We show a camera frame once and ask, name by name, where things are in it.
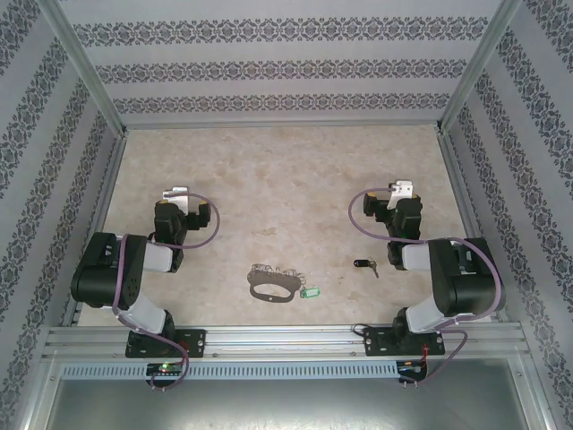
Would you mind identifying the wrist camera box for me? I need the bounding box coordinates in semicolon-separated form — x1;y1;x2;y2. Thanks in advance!
388;179;415;210
161;186;190;210

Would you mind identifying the aluminium frame cross beam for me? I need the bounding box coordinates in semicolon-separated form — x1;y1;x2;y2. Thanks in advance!
120;118;444;132

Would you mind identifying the metal sheet panel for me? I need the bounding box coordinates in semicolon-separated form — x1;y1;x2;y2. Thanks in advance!
44;378;538;430

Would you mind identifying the aluminium table side rail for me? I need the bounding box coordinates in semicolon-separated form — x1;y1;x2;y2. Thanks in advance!
436;125;511;323
60;129;131;331

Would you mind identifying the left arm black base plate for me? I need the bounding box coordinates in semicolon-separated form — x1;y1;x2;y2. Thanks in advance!
126;329;208;359

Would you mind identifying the aluminium frame post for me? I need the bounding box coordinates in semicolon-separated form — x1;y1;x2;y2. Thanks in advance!
38;0;129;135
438;0;523;133
509;357;563;430
20;356;62;430

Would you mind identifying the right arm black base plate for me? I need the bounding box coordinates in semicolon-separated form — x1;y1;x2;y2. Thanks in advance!
362;325;447;358

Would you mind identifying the slotted grey cable duct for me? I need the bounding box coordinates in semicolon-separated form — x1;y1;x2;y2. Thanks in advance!
60;361;399;380

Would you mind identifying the black-headed key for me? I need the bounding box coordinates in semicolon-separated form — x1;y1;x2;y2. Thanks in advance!
352;255;381;280

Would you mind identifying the aluminium mounting rail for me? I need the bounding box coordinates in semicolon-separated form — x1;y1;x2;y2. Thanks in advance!
42;325;527;359

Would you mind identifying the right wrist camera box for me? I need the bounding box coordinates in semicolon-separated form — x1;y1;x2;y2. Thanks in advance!
388;179;415;210

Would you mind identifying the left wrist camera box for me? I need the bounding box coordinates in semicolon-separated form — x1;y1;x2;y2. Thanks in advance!
161;186;190;210

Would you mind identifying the key holder with metal rings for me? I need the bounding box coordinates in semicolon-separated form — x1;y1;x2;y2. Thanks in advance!
248;262;306;304

